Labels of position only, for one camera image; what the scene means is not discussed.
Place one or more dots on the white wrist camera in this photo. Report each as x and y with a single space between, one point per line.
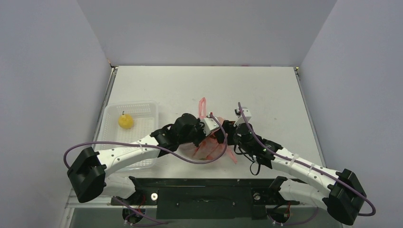
243 116
209 125

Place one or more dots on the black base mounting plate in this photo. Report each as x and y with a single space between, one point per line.
206 198

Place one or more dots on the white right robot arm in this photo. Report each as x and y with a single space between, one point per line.
340 193

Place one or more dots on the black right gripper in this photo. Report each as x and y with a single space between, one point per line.
228 129

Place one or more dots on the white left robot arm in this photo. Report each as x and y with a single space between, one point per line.
90 173

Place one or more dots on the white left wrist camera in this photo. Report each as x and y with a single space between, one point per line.
209 125

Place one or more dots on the pink printed plastic bag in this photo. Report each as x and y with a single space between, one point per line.
209 148

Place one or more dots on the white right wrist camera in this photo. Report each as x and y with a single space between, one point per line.
243 116

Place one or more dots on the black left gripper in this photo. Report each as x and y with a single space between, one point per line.
203 132

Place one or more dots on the white plastic basket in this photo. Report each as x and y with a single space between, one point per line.
144 113

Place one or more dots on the yellow fake pear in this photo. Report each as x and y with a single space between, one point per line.
125 121

